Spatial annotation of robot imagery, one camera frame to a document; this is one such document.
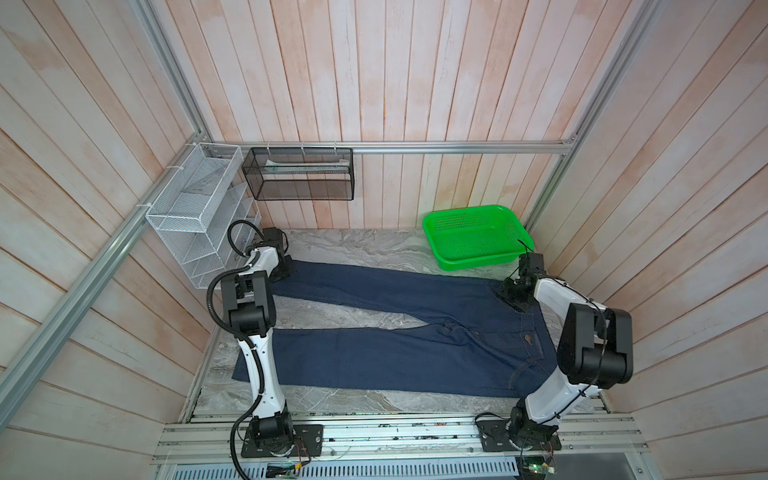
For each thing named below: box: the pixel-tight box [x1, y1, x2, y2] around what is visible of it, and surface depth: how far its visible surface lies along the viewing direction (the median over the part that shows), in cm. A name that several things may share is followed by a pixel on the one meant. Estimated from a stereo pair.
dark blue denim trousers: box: [232, 263, 558, 398], surface depth 91 cm
